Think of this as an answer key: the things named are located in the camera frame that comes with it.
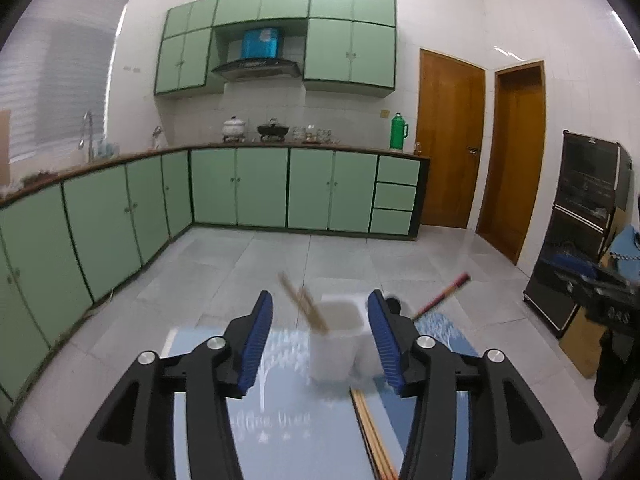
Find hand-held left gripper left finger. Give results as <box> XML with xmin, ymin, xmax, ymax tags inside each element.
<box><xmin>60</xmin><ymin>290</ymin><xmax>275</xmax><ymax>480</ymax></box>

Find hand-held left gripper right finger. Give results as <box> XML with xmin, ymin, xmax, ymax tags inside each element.
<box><xmin>367</xmin><ymin>289</ymin><xmax>583</xmax><ymax>480</ymax></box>

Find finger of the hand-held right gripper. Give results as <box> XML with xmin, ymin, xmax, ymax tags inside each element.
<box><xmin>547</xmin><ymin>252</ymin><xmax>640</xmax><ymax>287</ymax></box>
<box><xmin>567</xmin><ymin>278</ymin><xmax>640</xmax><ymax>307</ymax></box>

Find white plastic utensil holder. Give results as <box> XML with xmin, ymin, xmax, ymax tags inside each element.
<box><xmin>307</xmin><ymin>296</ymin><xmax>387</xmax><ymax>384</ymax></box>

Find plain wooden chopstick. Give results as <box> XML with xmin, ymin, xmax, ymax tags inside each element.
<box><xmin>350</xmin><ymin>388</ymin><xmax>388</xmax><ymax>480</ymax></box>
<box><xmin>278</xmin><ymin>272</ymin><xmax>326</xmax><ymax>334</ymax></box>
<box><xmin>297</xmin><ymin>286</ymin><xmax>330</xmax><ymax>333</ymax></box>
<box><xmin>355</xmin><ymin>388</ymin><xmax>399</xmax><ymax>480</ymax></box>

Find dark red-patterned chopstick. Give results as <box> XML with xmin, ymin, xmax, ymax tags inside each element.
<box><xmin>415</xmin><ymin>275</ymin><xmax>472</xmax><ymax>320</ymax></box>
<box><xmin>411</xmin><ymin>272</ymin><xmax>472</xmax><ymax>321</ymax></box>

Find black glass-front cabinet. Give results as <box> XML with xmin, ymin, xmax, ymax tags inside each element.
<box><xmin>523</xmin><ymin>130</ymin><xmax>634</xmax><ymax>339</ymax></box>

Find light blue cloth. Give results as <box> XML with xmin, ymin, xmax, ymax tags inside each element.
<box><xmin>612</xmin><ymin>226</ymin><xmax>640</xmax><ymax>264</ymax></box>

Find light blue tree-print mat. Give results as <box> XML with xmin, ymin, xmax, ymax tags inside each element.
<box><xmin>167</xmin><ymin>327</ymin><xmax>416</xmax><ymax>480</ymax></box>

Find green lower kitchen cabinets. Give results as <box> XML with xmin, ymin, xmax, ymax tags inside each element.
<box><xmin>0</xmin><ymin>145</ymin><xmax>431</xmax><ymax>413</ymax></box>

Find green kitchen cabinets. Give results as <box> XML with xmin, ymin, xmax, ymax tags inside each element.
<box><xmin>154</xmin><ymin>0</ymin><xmax>399</xmax><ymax>99</ymax></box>
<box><xmin>0</xmin><ymin>145</ymin><xmax>431</xmax><ymax>413</ymax></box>

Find closed wooden door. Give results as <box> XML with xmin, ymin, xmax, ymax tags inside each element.
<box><xmin>417</xmin><ymin>48</ymin><xmax>486</xmax><ymax>231</ymax></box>

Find green thermos flask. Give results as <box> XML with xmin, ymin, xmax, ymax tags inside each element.
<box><xmin>389</xmin><ymin>112</ymin><xmax>410</xmax><ymax>151</ymax></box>

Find black wok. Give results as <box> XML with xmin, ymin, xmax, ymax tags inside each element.
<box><xmin>256</xmin><ymin>117</ymin><xmax>290</xmax><ymax>141</ymax></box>

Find white cooking pot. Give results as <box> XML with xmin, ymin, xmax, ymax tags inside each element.
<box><xmin>222</xmin><ymin>115</ymin><xmax>248</xmax><ymax>141</ymax></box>

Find group of cups and bowls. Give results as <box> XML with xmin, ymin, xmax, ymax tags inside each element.
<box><xmin>292</xmin><ymin>124</ymin><xmax>334</xmax><ymax>144</ymax></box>

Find metal kitchen faucet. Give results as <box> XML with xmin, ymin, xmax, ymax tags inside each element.
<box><xmin>79</xmin><ymin>110</ymin><xmax>96</xmax><ymax>164</ymax></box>

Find black range hood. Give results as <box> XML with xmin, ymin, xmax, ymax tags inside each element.
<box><xmin>210</xmin><ymin>58</ymin><xmax>303</xmax><ymax>81</ymax></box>

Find green upper kitchen cabinets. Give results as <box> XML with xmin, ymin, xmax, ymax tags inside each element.
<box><xmin>154</xmin><ymin>0</ymin><xmax>399</xmax><ymax>99</ymax></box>

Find brown cardboard board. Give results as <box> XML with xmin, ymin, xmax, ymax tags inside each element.
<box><xmin>0</xmin><ymin>109</ymin><xmax>12</xmax><ymax>189</ymax></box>

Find white window blind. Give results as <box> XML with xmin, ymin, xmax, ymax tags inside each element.
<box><xmin>0</xmin><ymin>0</ymin><xmax>131</xmax><ymax>162</ymax></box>

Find wooden door with dark frame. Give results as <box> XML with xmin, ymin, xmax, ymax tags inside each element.
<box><xmin>475</xmin><ymin>60</ymin><xmax>546</xmax><ymax>266</ymax></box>

